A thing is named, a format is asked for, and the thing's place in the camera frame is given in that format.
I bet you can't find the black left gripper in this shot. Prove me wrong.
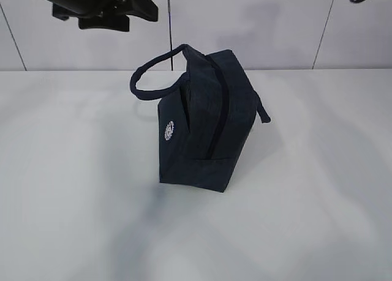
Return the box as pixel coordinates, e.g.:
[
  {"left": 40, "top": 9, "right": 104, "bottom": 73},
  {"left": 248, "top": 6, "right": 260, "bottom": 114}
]
[{"left": 50, "top": 0, "right": 159, "bottom": 32}]

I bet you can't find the navy blue lunch bag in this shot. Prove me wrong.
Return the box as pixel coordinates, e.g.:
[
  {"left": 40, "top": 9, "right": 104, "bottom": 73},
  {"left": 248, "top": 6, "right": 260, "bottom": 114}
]
[{"left": 129, "top": 44, "right": 271, "bottom": 192}]

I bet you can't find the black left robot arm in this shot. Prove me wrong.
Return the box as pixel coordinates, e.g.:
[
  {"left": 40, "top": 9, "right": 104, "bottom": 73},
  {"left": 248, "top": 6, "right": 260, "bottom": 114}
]
[{"left": 47, "top": 0, "right": 157, "bottom": 32}]

